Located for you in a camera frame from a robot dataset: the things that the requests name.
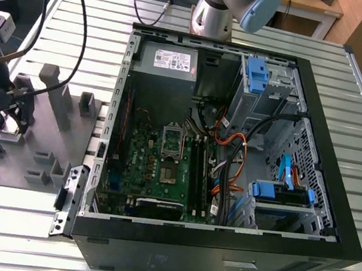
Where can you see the CPU socket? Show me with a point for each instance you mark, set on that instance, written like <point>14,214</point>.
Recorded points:
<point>169,173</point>

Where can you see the blue plastic drive rails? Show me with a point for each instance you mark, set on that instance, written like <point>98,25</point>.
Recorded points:
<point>257,75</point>

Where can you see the black graphics card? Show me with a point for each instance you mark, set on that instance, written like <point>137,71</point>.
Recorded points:
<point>157,209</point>

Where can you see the black RAM slot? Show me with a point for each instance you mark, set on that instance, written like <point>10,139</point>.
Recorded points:
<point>202,175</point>
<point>193,174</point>
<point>197,175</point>

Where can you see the white barcode label tag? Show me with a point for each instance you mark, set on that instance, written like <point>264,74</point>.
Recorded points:
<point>214,209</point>
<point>225,121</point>

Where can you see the hard disk in blue carrier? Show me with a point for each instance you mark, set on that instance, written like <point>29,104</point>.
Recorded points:
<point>266,191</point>

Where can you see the silver disk bay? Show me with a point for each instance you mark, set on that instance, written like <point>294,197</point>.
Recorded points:
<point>285,208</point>

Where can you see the grey parts rack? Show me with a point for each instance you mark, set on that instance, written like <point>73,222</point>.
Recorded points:
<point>44,146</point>

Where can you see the green Dell motherboard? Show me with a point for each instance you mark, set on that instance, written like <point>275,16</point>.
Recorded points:
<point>137,183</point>

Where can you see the silver hinged slot retainer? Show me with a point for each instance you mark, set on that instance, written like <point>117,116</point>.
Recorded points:
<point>74,188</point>

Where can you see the silver power supply unit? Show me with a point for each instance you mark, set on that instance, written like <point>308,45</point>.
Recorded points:
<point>168,61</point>

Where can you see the silver drive cage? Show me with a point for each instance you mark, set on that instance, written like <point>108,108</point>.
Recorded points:
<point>259,102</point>

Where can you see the black PC case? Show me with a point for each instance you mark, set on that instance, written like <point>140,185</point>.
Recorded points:
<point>184,254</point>

